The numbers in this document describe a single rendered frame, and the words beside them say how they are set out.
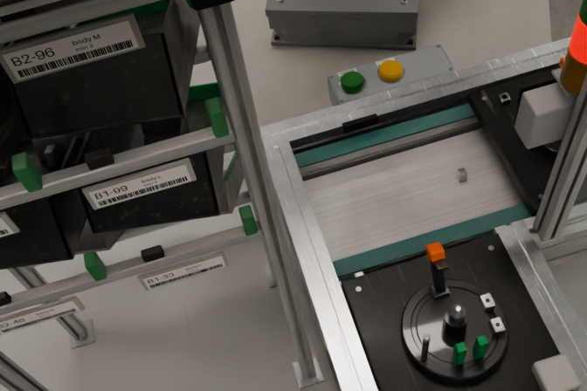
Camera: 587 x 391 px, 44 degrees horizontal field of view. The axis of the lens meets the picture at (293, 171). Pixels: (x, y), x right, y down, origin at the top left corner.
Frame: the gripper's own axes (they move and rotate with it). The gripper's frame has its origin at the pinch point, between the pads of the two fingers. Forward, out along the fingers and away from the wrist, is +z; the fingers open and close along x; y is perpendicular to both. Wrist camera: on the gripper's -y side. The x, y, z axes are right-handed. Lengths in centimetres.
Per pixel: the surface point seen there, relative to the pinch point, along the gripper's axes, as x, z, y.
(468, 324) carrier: -7, 24, -46
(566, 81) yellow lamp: -21.5, -3.9, -32.2
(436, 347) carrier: -2, 24, -47
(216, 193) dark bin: 19.3, -9.2, -36.8
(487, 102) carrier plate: -25.6, 26.3, -10.9
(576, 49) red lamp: -21.5, -9.1, -32.1
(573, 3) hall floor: -115, 123, 87
